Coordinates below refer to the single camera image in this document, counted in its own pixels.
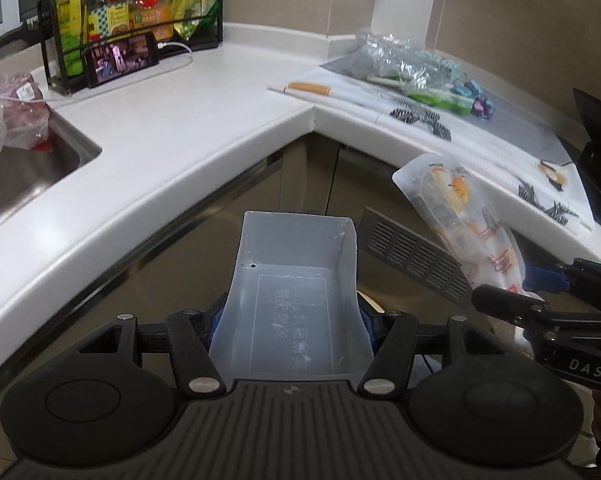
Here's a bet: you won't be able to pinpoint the black appliance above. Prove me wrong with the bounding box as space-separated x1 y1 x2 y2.
572 87 601 233

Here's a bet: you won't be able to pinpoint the black wire condiment rack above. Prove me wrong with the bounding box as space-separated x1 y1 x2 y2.
39 0 224 95

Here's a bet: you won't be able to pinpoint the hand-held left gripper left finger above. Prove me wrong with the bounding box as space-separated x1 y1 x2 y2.
75 309 227 396

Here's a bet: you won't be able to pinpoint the grey mat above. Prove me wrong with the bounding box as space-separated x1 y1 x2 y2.
321 55 574 166

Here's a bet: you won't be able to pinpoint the blue small wrapper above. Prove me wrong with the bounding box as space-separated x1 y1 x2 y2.
451 80 481 101

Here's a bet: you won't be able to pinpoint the beige kitchen cabinet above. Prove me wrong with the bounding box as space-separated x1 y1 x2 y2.
65 130 601 356

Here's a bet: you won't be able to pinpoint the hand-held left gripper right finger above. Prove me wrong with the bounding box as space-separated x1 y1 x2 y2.
355 305 501 397

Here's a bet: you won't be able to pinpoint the clear printed plastic pouch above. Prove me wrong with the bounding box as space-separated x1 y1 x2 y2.
391 154 544 311

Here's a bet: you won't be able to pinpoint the clear bag of meat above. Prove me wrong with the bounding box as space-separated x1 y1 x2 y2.
0 72 51 158

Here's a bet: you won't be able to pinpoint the translucent plastic box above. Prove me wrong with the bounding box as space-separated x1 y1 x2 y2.
208 210 376 381

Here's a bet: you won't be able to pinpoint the black smartphone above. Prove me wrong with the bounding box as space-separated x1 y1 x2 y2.
82 31 160 88

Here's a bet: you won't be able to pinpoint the clear plastic bags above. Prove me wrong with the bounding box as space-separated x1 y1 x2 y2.
353 30 464 96

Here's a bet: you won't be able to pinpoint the green bottle yellow cap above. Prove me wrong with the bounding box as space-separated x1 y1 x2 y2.
52 0 88 78

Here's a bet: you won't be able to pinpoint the purple small wrapper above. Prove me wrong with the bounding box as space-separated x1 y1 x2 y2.
471 95 496 122

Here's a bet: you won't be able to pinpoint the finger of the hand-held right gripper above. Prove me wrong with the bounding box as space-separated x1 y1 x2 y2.
523 257 601 311
471 284 551 331

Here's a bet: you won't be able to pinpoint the steel sink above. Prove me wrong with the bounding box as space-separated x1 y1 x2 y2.
0 105 104 241

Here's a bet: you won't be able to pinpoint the metal cabinet vent grille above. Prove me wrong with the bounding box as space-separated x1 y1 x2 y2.
361 206 474 308

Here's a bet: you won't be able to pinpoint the yellow green snack bag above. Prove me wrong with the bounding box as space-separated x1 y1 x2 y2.
172 0 218 41

